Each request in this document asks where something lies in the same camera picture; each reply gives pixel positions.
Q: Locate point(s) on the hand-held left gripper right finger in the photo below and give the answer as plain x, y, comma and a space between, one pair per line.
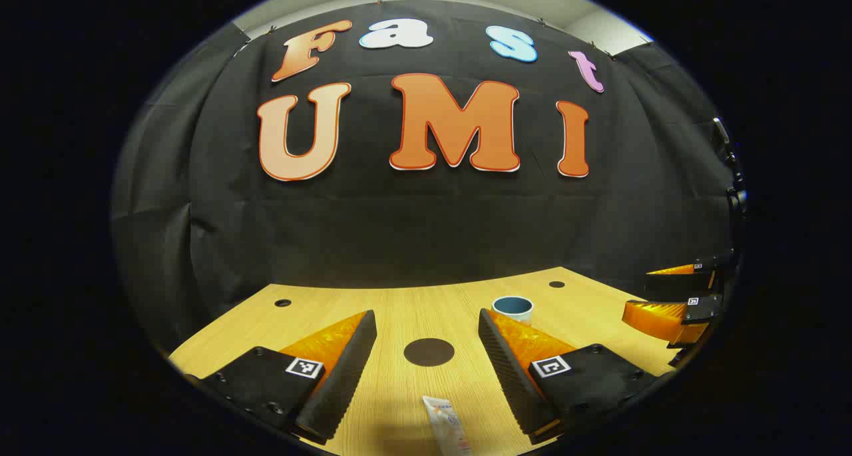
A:
509, 376

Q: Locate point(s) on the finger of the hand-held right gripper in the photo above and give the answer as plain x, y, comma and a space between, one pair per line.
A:
655, 319
672, 283

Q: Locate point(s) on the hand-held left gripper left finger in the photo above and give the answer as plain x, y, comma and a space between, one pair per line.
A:
343, 383

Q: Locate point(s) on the white cup with blue inside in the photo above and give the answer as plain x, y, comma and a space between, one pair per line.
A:
514, 311

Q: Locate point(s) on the white toothpaste tube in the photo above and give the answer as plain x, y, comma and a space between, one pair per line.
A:
447, 426

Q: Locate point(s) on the dark brown round coaster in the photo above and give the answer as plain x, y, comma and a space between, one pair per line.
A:
429, 352

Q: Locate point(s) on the wooden desktop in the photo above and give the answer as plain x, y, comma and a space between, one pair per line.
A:
413, 309

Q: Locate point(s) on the black backdrop cloth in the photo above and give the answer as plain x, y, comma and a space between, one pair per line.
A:
399, 229

